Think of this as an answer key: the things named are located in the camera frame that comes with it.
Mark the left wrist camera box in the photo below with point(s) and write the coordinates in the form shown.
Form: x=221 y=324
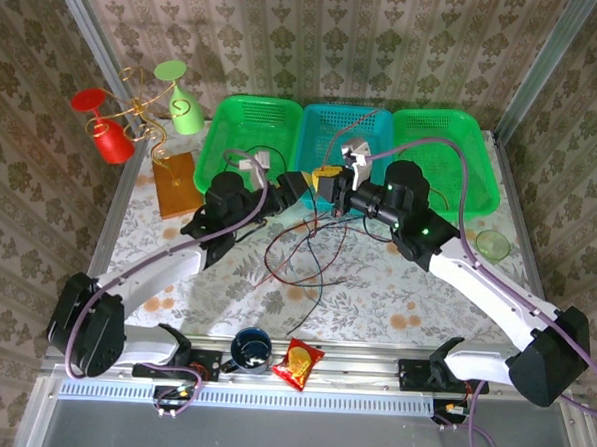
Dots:
x=256 y=168

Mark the green wine glass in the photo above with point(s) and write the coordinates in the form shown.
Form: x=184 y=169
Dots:
x=186 y=115

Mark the green transparent cup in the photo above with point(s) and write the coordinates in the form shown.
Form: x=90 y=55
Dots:
x=492 y=244

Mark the black connector block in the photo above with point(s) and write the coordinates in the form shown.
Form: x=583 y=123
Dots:
x=444 y=414
x=169 y=392

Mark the green plastic basket with label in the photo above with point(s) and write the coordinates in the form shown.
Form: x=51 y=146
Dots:
x=218 y=129

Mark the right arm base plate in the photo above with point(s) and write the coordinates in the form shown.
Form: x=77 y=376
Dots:
x=413 y=375

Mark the blue plastic basket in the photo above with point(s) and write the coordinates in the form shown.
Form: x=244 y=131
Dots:
x=312 y=144

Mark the aluminium frame post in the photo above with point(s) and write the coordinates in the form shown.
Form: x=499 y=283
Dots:
x=543 y=66
x=88 y=32

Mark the red wine glass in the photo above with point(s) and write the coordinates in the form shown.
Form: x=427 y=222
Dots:
x=113 y=144

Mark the wide aluminium frame rail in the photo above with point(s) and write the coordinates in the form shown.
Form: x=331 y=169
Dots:
x=361 y=372

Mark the grey metal panel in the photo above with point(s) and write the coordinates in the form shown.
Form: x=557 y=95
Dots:
x=287 y=438

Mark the dark blue mug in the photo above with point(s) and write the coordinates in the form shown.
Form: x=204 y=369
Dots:
x=252 y=351

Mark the floral tablecloth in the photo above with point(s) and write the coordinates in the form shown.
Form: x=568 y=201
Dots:
x=374 y=312

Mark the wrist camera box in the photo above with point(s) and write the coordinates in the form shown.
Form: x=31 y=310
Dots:
x=357 y=154
x=256 y=168

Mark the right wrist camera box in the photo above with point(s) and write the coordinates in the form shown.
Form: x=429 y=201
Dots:
x=357 y=154

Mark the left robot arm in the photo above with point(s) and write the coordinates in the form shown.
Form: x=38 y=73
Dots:
x=150 y=276

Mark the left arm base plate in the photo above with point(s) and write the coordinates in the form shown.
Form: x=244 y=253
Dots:
x=206 y=364

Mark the red snack packet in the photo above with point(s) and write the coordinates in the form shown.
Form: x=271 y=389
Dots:
x=298 y=365

